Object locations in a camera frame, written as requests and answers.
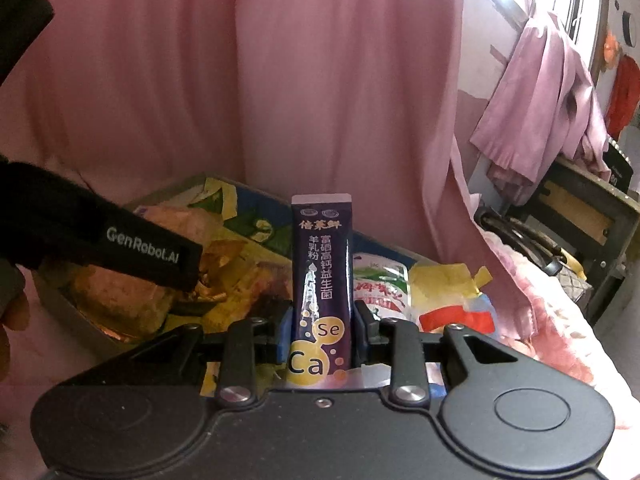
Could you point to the person's left hand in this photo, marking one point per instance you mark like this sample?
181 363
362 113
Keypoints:
12 315

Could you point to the purple hanging cloth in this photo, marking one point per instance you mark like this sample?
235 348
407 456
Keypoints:
545 110

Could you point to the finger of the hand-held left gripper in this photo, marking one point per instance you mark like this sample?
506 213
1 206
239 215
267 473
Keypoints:
192 306

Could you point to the shallow box with colourful lining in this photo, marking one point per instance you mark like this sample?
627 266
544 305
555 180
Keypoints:
260 215

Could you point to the black blurred object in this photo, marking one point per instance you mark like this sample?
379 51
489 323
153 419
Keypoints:
22 10

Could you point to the white round wall fixture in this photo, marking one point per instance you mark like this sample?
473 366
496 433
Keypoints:
630 22

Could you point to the pink curtain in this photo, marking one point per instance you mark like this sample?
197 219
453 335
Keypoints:
250 85

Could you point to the red and white packet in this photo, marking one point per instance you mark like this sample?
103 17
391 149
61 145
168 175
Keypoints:
457 320

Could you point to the purple stick packet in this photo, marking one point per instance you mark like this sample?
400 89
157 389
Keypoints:
322 280

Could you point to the black box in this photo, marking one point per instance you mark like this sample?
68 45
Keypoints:
619 167

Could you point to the patterned round stool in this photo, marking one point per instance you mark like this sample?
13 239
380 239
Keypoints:
575 282

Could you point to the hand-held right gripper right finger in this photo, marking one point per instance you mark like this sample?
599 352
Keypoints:
365 332

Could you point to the white pouch green red print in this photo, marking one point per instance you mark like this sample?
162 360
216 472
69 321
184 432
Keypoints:
382 290

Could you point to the black bag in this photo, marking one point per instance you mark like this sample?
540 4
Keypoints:
520 242

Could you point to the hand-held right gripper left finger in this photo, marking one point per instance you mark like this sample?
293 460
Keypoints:
284 332

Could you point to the golden brown snack packet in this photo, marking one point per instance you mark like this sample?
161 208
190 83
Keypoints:
130 300
250 272

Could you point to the pink floral blanket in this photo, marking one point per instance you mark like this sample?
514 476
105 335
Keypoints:
540 330

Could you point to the black framed wooden desk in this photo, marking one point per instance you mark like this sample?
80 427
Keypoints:
600 230

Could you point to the orange wall decoration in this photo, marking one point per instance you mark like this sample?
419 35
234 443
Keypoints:
612 49

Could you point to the red hanging decoration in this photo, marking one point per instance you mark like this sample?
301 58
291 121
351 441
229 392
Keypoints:
625 95

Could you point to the window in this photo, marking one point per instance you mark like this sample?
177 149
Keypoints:
565 0

